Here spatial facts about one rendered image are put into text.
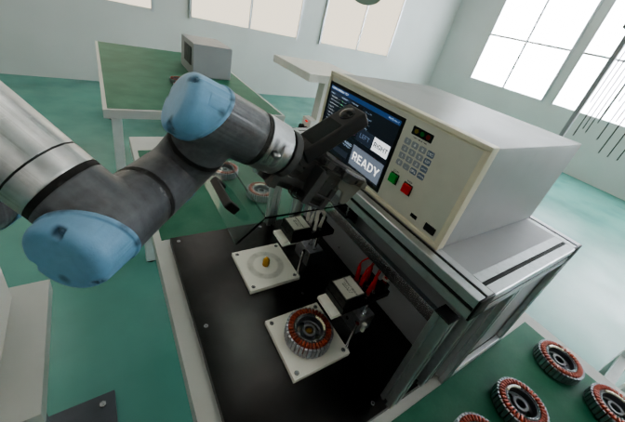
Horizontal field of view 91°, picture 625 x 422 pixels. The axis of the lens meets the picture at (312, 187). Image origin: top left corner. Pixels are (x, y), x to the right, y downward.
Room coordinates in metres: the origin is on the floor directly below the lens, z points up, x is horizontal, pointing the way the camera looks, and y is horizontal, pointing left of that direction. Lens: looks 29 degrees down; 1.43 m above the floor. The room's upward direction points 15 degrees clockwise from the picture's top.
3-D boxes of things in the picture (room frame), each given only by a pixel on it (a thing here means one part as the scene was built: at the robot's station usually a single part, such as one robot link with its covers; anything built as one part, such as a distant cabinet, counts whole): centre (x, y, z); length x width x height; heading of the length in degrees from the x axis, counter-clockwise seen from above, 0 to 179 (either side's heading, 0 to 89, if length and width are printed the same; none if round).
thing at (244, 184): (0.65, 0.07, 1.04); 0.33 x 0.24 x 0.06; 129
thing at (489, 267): (0.75, -0.25, 1.09); 0.68 x 0.44 x 0.05; 39
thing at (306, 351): (0.46, -0.08, 0.80); 0.11 x 0.11 x 0.04
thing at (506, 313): (0.55, -0.52, 0.91); 0.28 x 0.03 x 0.32; 129
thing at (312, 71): (1.62, 0.11, 0.98); 0.37 x 0.35 x 0.46; 39
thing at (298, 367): (0.46, -0.08, 0.78); 0.15 x 0.15 x 0.01; 39
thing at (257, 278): (0.65, 0.07, 0.78); 0.15 x 0.15 x 0.01; 39
